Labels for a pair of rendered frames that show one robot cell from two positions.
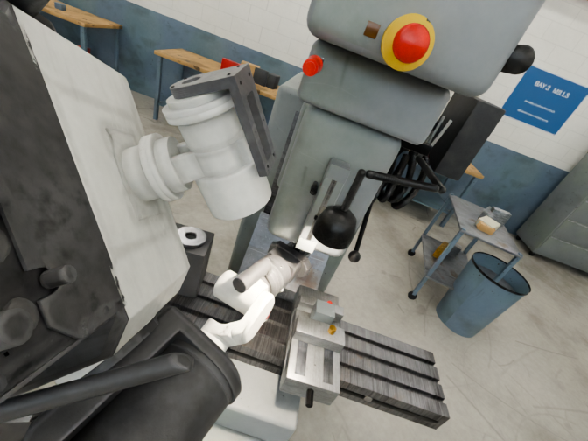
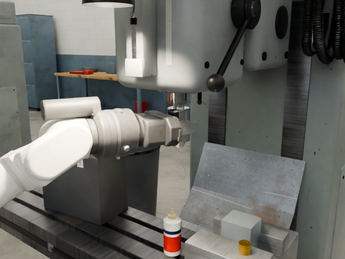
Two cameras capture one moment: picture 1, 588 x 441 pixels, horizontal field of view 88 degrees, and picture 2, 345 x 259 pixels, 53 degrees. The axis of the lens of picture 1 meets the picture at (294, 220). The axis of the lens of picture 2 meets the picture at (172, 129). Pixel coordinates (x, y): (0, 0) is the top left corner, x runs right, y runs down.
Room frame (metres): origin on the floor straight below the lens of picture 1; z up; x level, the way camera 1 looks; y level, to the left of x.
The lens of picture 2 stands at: (0.14, -0.47, 1.39)
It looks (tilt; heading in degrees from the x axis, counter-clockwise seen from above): 14 degrees down; 39
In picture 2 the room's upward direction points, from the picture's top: straight up
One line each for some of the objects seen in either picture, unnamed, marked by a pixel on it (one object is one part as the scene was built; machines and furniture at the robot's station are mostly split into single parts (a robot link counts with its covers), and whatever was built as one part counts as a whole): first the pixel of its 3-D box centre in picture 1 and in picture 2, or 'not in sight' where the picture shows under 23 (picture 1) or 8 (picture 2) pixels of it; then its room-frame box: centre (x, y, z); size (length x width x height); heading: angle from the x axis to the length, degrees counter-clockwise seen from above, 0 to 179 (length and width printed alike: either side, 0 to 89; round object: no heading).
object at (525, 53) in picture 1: (463, 52); not in sight; (0.72, -0.18, 1.79); 0.45 x 0.04 x 0.04; 2
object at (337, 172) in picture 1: (321, 207); (140, 12); (0.57, -0.04, 1.45); 0.04 x 0.04 x 0.21; 2
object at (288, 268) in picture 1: (278, 268); (138, 131); (0.59, -0.01, 1.23); 0.13 x 0.12 x 0.10; 71
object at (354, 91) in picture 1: (367, 83); not in sight; (0.72, -0.04, 1.68); 0.34 x 0.24 x 0.10; 2
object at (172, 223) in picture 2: not in sight; (172, 230); (0.68, -0.02, 0.98); 0.04 x 0.04 x 0.11
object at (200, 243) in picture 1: (171, 255); (83, 176); (0.69, 0.32, 1.03); 0.22 x 0.12 x 0.20; 100
